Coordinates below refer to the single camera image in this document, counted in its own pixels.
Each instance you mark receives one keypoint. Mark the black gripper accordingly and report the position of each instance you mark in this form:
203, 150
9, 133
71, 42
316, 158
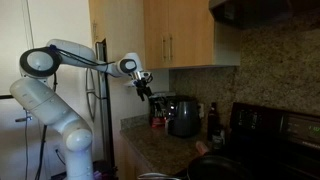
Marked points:
141, 81

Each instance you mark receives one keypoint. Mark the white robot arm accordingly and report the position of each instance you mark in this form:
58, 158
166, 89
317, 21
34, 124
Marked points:
33, 93

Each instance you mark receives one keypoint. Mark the wooden upper cabinet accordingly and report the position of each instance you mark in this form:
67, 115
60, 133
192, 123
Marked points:
166, 34

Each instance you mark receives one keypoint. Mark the dark glass bottle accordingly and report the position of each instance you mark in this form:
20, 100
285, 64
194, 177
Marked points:
213, 125

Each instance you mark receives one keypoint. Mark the silver pot rim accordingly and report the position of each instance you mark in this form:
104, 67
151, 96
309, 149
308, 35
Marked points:
157, 176

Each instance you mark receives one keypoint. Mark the small spice bottle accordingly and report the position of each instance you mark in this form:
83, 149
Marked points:
218, 139

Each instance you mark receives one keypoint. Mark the black frying pan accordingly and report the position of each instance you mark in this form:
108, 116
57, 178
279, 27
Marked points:
208, 166

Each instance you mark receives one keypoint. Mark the black range hood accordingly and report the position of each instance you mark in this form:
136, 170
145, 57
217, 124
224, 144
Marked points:
245, 14

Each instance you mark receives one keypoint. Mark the black stove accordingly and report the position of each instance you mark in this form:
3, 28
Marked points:
273, 144

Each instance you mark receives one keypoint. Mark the white wall outlet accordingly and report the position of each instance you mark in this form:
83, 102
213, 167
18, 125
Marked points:
201, 110

